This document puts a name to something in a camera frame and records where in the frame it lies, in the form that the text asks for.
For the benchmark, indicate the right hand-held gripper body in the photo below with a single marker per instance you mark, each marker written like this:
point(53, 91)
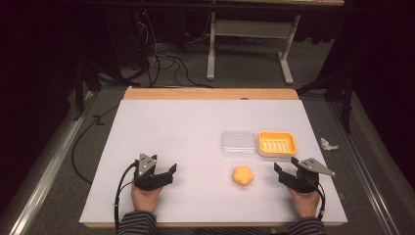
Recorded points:
point(301, 183)

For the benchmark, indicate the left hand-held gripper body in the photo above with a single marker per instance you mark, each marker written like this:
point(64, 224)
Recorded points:
point(150, 181)

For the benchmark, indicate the person's left hand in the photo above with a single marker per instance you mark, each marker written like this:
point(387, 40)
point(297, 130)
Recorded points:
point(145, 199)

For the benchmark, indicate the person's right hand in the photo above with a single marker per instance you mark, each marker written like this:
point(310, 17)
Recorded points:
point(306, 204)

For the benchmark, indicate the yellow soap dish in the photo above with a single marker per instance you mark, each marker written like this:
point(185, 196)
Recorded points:
point(277, 143)

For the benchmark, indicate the white table mat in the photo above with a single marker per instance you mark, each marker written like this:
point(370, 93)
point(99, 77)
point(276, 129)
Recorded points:
point(182, 137)

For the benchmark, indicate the crumpled white paper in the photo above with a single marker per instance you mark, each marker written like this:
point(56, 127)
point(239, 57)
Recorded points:
point(328, 144)

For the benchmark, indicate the clear plastic container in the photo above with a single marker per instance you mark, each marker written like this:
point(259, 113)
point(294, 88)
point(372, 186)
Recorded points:
point(238, 143)

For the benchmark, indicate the black metal stand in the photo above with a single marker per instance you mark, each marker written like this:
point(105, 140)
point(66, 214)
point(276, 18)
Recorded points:
point(80, 94)
point(346, 98)

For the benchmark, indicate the metal floor rail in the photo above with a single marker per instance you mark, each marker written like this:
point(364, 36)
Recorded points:
point(368, 163)
point(42, 176)

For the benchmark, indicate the white desk frame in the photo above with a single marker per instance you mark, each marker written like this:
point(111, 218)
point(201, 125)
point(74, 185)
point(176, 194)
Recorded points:
point(253, 28)

